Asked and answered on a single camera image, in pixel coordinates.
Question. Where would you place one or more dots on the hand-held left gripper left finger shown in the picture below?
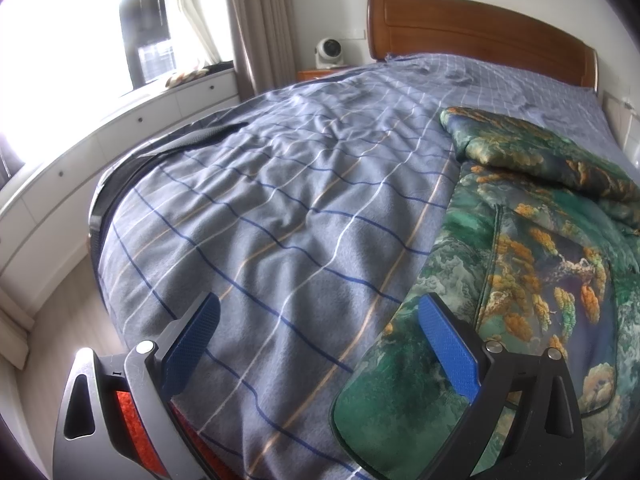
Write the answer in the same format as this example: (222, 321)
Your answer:
(192, 332)

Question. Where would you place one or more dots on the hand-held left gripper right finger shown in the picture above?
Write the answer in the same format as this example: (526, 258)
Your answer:
(450, 352)

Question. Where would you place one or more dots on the blue checked duvet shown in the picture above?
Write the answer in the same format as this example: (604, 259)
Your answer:
(300, 200)

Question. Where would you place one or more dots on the white drawer cabinet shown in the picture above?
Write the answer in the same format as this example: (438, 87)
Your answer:
(100, 145)

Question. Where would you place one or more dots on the patterned window cushion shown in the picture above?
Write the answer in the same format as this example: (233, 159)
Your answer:
(187, 76)

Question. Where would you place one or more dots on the wooden nightstand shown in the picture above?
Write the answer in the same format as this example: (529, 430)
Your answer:
(315, 75)

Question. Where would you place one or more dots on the white desk fan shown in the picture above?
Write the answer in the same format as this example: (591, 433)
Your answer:
(329, 52)

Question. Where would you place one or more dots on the beige curtain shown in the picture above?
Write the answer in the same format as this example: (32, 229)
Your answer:
(255, 25)

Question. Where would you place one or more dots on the window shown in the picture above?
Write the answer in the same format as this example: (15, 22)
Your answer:
(100, 25)

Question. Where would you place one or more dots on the wooden headboard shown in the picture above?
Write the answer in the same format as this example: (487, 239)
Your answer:
(480, 30)

